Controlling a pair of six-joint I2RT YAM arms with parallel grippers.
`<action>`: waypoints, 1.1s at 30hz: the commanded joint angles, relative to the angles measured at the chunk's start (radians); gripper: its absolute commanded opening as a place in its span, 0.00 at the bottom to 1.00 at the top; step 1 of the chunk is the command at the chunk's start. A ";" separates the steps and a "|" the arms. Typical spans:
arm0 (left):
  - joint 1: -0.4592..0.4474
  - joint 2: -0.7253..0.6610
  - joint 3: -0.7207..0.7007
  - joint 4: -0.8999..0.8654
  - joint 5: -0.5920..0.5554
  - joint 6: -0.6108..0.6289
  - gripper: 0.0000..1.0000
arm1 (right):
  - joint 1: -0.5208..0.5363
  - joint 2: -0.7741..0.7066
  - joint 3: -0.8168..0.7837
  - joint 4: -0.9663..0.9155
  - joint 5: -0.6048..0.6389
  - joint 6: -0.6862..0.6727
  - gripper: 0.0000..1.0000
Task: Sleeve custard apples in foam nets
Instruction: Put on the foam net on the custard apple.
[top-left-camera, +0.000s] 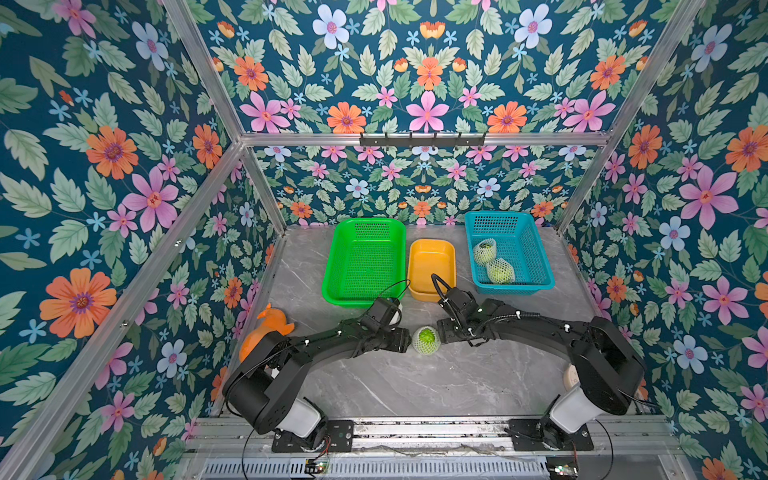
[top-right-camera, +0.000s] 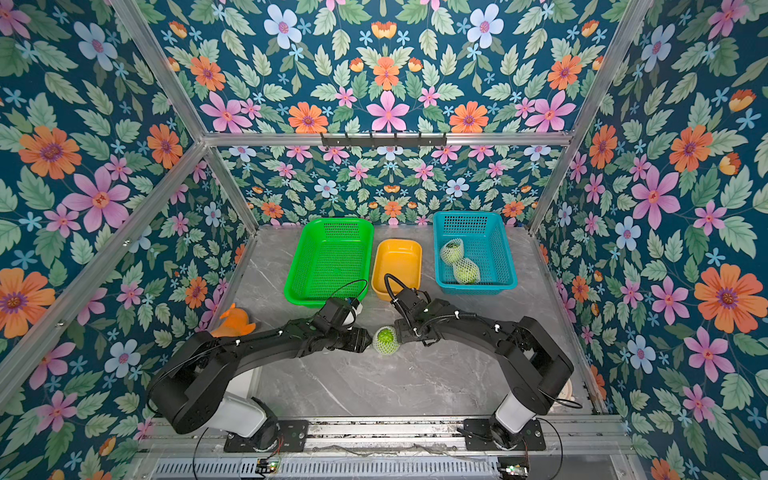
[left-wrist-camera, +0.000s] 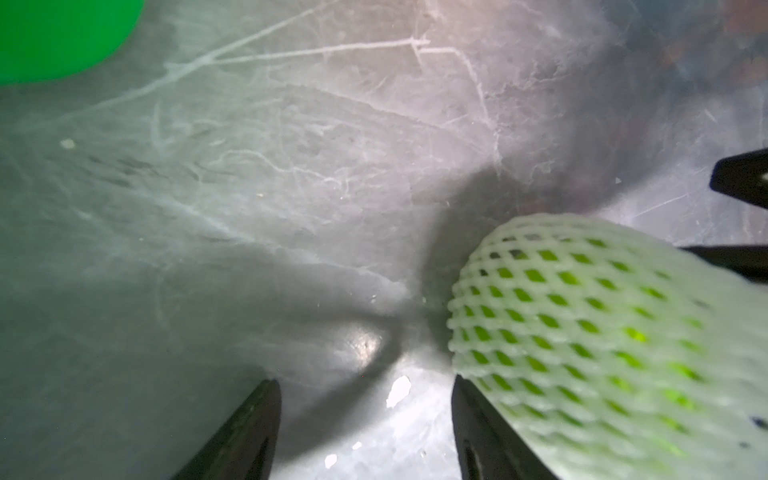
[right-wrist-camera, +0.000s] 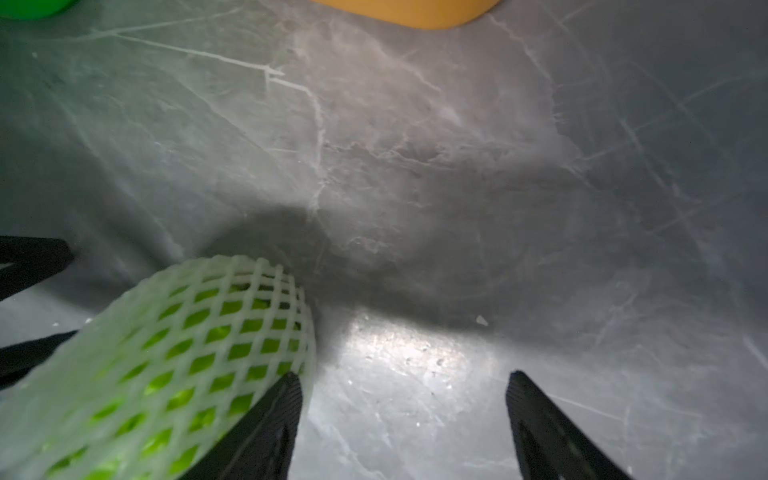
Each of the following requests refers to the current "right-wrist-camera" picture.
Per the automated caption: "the green plastic basket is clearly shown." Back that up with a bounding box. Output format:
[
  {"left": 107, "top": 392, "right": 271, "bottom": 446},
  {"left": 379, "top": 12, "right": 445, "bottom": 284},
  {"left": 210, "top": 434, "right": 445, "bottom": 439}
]
[{"left": 0, "top": 0, "right": 76, "bottom": 21}]

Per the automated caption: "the white foam net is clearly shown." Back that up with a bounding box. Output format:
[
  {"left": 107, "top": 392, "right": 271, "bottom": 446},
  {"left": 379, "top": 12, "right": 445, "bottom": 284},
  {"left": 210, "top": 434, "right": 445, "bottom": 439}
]
[{"left": 0, "top": 254, "right": 317, "bottom": 480}]

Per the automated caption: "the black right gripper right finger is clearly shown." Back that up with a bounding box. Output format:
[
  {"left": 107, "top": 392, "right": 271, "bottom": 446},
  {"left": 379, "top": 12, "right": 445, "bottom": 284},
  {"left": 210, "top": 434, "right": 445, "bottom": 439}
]
[{"left": 506, "top": 370, "right": 631, "bottom": 480}]

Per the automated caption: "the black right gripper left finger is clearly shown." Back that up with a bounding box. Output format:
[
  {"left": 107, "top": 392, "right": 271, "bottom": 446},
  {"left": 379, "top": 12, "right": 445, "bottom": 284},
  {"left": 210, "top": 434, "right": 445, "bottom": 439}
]
[{"left": 180, "top": 372, "right": 303, "bottom": 480}]

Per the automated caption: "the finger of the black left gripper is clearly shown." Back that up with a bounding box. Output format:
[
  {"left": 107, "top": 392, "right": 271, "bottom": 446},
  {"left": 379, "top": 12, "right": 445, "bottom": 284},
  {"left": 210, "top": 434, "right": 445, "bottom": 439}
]
[
  {"left": 0, "top": 330, "right": 78, "bottom": 390},
  {"left": 1, "top": 236, "right": 75, "bottom": 300}
]

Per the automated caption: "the yellow plastic tub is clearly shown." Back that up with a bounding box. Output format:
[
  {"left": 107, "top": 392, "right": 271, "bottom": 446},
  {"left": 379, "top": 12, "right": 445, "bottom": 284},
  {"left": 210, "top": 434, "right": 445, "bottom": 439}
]
[{"left": 315, "top": 0, "right": 500, "bottom": 30}]

